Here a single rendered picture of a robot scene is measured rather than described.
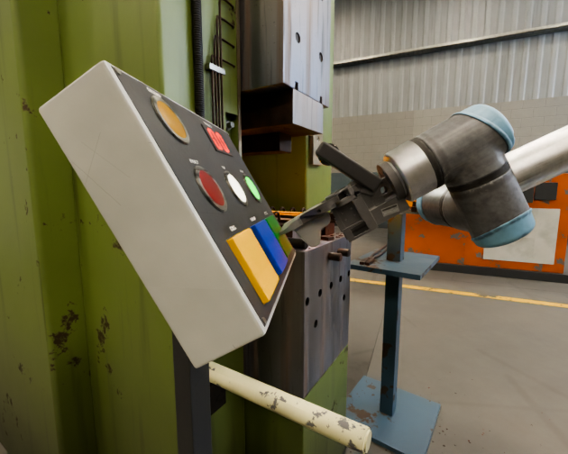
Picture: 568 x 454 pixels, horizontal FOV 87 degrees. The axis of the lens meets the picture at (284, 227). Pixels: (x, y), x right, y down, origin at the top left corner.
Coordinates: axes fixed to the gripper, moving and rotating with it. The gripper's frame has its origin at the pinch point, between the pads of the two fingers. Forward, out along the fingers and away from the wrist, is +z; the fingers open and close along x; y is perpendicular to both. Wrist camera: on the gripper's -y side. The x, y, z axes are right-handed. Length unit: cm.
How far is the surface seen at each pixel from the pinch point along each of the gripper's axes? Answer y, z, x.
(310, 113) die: -24, -17, 45
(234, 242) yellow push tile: -2.3, 1.0, -23.7
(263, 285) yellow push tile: 3.0, 0.8, -23.0
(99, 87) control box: -19.7, 3.3, -27.0
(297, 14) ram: -47, -26, 38
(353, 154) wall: -38, -129, 806
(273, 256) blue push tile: 2.0, 0.8, -13.5
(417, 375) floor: 121, -5, 120
